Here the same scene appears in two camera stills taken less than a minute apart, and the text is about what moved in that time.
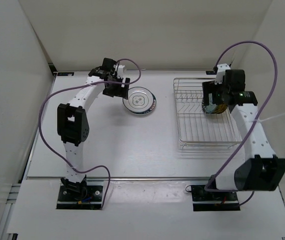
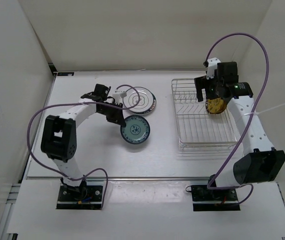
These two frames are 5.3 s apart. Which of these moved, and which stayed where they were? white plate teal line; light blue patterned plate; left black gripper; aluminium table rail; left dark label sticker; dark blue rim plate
Moved: left black gripper; light blue patterned plate
Stayed: aluminium table rail; left dark label sticker; dark blue rim plate; white plate teal line
